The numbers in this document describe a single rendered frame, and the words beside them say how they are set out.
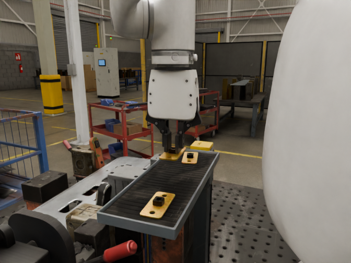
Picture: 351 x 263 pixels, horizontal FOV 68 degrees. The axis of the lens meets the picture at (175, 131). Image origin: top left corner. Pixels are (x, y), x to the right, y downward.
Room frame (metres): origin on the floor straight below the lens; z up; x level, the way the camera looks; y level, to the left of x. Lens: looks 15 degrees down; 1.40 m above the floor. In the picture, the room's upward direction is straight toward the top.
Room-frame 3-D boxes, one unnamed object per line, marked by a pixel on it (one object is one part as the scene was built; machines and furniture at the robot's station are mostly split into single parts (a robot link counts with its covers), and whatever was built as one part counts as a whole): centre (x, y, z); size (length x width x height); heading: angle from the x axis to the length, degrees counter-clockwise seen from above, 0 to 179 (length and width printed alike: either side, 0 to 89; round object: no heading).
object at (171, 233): (0.53, 0.00, 1.16); 0.37 x 0.14 x 0.02; 161
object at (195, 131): (4.74, -0.40, 0.49); 0.81 x 0.46 x 0.97; 142
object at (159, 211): (0.41, 0.03, 1.17); 0.08 x 0.04 x 0.01; 163
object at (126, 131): (3.24, 0.68, 0.49); 0.81 x 0.47 x 0.97; 48
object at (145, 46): (6.64, -0.11, 1.00); 3.44 x 0.14 x 2.00; 154
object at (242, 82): (5.90, -1.53, 0.57); 1.86 x 0.90 x 1.14; 157
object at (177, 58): (0.53, 0.00, 1.41); 0.09 x 0.08 x 0.03; 74
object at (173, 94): (0.53, 0.00, 1.35); 0.10 x 0.07 x 0.11; 74
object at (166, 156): (0.53, 0.00, 1.22); 0.08 x 0.04 x 0.01; 163
